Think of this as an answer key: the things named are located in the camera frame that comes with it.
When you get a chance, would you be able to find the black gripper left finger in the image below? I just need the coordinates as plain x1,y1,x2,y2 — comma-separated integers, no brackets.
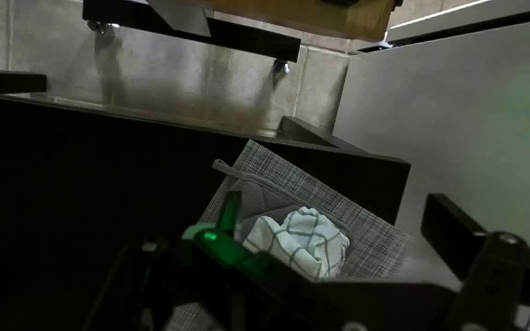
83,237,183,331

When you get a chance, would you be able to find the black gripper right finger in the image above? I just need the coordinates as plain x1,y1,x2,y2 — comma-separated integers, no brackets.
420,191,530,331

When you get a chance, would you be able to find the flat green object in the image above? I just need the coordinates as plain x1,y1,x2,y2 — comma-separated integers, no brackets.
181,189,253,266

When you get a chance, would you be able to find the black side table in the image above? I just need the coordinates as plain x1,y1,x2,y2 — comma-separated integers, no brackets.
0,88,413,331

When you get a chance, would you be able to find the grey grid cutting mat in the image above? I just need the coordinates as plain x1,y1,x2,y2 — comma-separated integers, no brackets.
199,138,413,285

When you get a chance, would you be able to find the white checkered cloth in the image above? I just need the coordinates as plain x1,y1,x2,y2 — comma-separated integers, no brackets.
240,206,352,281

